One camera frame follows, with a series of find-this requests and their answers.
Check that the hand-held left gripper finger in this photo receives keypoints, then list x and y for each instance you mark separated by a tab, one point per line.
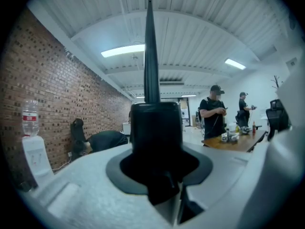
156	128

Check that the checkered marker block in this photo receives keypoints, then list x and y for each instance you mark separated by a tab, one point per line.
224	137

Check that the yellow bottle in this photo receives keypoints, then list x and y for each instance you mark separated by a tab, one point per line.
237	128

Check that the long ceiling light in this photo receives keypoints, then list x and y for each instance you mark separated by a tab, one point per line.
122	50

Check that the wooden table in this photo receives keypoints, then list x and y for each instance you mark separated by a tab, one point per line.
240	142

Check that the red sauce bottle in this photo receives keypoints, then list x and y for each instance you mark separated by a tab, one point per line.
254	127

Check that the short ceiling light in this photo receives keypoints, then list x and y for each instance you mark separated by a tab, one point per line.
235	64

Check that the black mesh office chair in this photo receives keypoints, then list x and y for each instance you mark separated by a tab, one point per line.
276	118

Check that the white water dispenser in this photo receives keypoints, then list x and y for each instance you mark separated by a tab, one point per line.
35	157

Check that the clear water bottle red label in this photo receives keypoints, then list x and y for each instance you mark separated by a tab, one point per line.
30	118

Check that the dark wooden coat rack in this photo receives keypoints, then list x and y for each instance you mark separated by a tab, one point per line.
276	81

